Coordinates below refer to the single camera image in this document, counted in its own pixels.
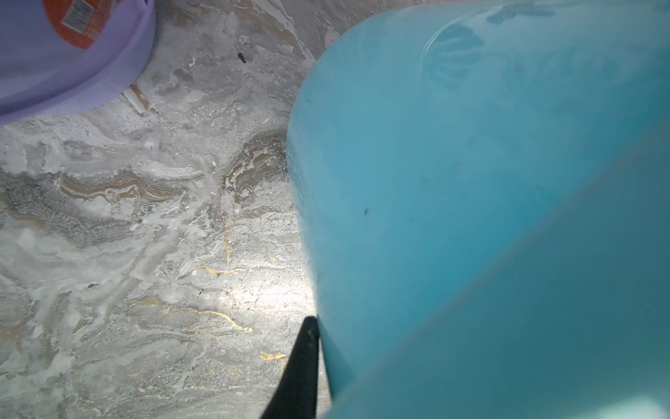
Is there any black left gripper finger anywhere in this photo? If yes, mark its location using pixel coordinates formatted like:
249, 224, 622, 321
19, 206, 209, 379
261, 316, 319, 419

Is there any teal plastic bucket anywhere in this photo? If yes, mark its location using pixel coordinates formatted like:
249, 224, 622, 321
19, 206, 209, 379
287, 1, 669, 418

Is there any purple plastic bucket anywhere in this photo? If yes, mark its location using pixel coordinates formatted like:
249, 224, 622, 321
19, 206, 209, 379
1, 0, 156, 124

